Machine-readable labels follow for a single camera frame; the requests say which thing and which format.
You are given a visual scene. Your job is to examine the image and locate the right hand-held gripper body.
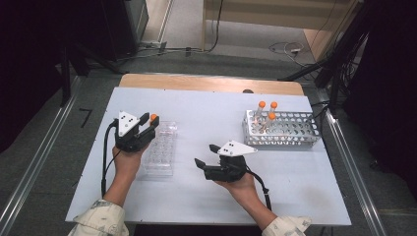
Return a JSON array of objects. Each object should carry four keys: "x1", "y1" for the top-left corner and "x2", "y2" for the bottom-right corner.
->
[{"x1": 202, "y1": 140, "x2": 259, "y2": 184}]

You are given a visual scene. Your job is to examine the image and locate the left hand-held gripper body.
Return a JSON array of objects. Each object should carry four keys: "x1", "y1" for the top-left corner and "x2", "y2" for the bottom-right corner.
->
[{"x1": 114, "y1": 110, "x2": 147, "y2": 153}]

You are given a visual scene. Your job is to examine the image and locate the clear plastic tube rack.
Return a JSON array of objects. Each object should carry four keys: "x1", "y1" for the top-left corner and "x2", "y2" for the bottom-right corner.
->
[{"x1": 141, "y1": 120, "x2": 178, "y2": 178}]

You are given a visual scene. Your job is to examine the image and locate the perforated metal tube rack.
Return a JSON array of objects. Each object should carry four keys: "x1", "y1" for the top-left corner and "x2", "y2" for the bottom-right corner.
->
[{"x1": 242, "y1": 109, "x2": 322, "y2": 148}]

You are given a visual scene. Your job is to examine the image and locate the person's right hand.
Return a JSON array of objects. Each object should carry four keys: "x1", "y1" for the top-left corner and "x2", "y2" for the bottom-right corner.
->
[{"x1": 213, "y1": 171, "x2": 261, "y2": 207}]

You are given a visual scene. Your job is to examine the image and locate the person's left hand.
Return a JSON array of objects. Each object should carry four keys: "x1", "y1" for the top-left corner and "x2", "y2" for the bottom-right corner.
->
[{"x1": 112, "y1": 143, "x2": 149, "y2": 185}]

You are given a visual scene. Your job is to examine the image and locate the wooden table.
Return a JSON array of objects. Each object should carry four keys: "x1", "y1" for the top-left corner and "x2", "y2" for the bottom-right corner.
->
[{"x1": 118, "y1": 73, "x2": 305, "y2": 96}]

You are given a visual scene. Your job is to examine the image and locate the black metal stand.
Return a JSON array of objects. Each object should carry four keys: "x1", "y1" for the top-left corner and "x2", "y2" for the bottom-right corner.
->
[{"x1": 60, "y1": 40, "x2": 127, "y2": 107}]

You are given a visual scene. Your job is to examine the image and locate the dark cabinet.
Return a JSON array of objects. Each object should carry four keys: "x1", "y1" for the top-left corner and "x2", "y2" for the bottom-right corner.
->
[{"x1": 97, "y1": 0, "x2": 149, "y2": 62}]

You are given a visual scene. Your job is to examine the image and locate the black curtain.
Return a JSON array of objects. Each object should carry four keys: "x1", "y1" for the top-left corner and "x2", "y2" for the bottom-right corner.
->
[
  {"x1": 343, "y1": 0, "x2": 417, "y2": 198},
  {"x1": 0, "y1": 0, "x2": 106, "y2": 155}
]

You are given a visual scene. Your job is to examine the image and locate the light wooden desk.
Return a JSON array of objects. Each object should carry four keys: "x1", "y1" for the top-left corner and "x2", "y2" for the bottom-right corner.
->
[{"x1": 201, "y1": 0, "x2": 360, "y2": 62}]

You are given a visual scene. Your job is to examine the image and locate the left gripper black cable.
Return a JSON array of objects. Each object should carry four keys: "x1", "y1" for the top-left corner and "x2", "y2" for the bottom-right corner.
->
[{"x1": 100, "y1": 119, "x2": 120, "y2": 199}]

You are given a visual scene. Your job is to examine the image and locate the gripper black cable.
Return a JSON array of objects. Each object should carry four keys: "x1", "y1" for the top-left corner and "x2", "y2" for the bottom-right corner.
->
[
  {"x1": 100, "y1": 119, "x2": 120, "y2": 199},
  {"x1": 245, "y1": 167, "x2": 273, "y2": 211}
]

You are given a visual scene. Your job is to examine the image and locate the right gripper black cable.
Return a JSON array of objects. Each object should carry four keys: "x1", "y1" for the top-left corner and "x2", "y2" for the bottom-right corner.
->
[{"x1": 245, "y1": 167, "x2": 273, "y2": 211}]

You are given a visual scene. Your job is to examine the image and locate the grey floor cable bundle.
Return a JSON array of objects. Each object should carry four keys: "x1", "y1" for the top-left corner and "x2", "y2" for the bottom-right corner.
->
[{"x1": 117, "y1": 40, "x2": 205, "y2": 62}]

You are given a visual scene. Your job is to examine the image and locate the aluminium floor rail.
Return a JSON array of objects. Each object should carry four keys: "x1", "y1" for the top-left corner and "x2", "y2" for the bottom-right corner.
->
[
  {"x1": 323, "y1": 106, "x2": 389, "y2": 236},
  {"x1": 0, "y1": 76, "x2": 85, "y2": 230}
]

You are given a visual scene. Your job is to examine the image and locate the black hanging cable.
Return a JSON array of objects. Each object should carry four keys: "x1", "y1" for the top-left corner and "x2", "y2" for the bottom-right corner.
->
[{"x1": 205, "y1": 0, "x2": 224, "y2": 53}]

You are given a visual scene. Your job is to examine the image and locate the white coiled cable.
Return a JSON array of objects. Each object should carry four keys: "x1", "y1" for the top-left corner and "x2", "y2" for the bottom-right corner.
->
[{"x1": 268, "y1": 40, "x2": 306, "y2": 67}]

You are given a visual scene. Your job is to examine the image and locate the black stand with cables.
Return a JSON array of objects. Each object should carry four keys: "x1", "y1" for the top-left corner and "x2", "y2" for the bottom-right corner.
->
[{"x1": 277, "y1": 0, "x2": 373, "y2": 114}]

